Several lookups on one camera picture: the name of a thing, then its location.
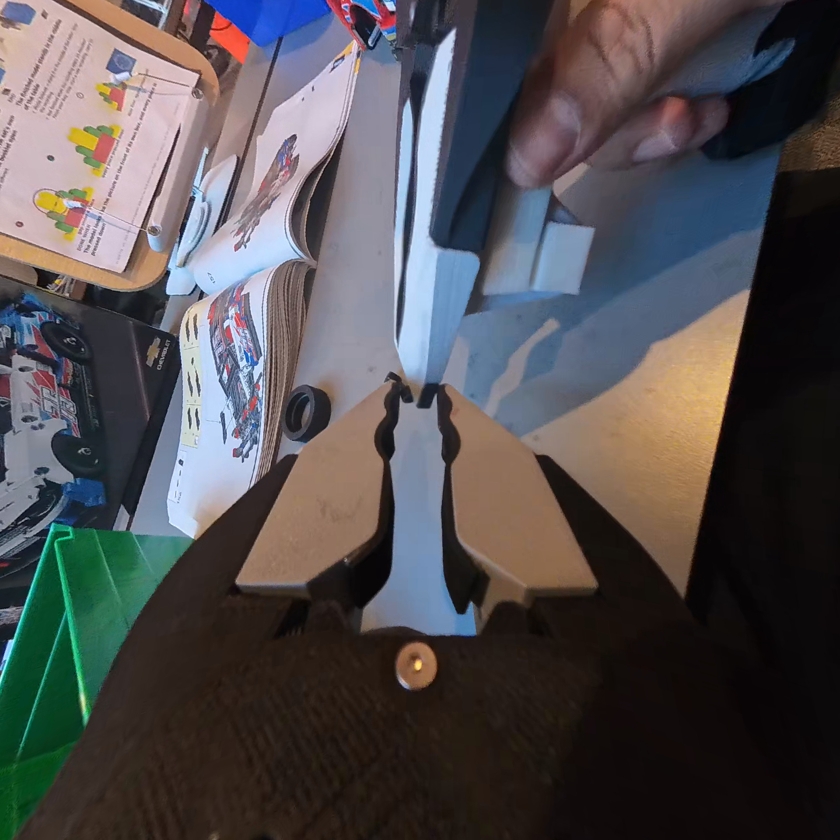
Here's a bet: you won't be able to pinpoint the white board stand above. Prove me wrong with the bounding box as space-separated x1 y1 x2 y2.
147 147 240 296

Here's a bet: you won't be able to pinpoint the printed brick instruction sheet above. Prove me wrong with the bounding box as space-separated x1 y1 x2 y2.
0 0 201 275

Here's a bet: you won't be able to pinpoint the black star-printed brick piece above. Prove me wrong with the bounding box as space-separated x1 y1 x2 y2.
386 371 438 409

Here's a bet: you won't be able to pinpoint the black toy car box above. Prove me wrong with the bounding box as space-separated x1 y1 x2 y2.
0 292 181 578

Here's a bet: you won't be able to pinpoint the red white toy race car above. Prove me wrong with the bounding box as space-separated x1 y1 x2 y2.
328 0 401 50

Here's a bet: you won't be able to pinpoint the task sheet on stand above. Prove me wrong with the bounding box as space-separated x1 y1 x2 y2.
0 0 221 293

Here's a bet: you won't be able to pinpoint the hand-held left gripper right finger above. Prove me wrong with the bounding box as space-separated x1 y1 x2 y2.
436 382 599 616

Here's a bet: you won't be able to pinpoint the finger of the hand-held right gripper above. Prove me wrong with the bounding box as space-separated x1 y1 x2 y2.
402 29 595 388
392 97 422 383

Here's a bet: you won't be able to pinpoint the blue plastic bin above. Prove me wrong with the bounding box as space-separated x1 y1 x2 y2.
203 0 332 47

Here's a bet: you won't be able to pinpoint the person's right hand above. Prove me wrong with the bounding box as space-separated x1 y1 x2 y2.
505 0 788 189

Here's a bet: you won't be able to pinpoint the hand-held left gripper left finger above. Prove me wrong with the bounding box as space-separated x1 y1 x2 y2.
233 374 414 601

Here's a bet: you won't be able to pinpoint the person's black pants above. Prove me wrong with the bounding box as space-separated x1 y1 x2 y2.
682 157 840 840

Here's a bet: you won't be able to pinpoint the open toy instruction booklet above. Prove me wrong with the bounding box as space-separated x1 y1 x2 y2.
167 42 362 539

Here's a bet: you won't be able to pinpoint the green plastic bin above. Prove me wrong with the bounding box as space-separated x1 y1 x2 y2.
0 524 198 828

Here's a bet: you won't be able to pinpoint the black toy tire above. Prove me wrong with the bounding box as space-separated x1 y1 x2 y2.
283 386 334 442

